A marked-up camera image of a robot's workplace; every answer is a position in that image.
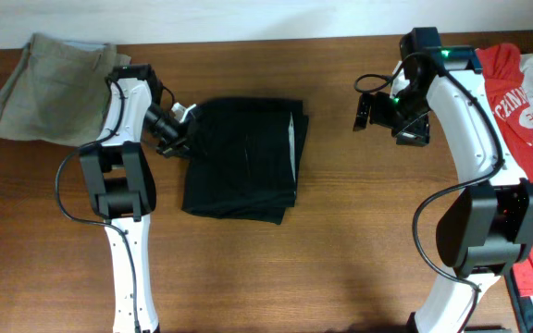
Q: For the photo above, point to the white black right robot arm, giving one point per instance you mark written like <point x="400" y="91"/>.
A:
<point x="473" y="232"/>

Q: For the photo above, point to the folded khaki shorts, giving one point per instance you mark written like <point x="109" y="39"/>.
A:
<point x="57" y="92"/>

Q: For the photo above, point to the black shorts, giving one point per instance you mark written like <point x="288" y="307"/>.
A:
<point x="245" y="158"/>

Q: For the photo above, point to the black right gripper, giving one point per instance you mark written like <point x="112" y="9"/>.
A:
<point x="415" y="134"/>

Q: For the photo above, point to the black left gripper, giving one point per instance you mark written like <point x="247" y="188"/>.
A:
<point x="181" y="147"/>

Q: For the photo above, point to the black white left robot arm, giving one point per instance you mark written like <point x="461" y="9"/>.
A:
<point x="121" y="186"/>

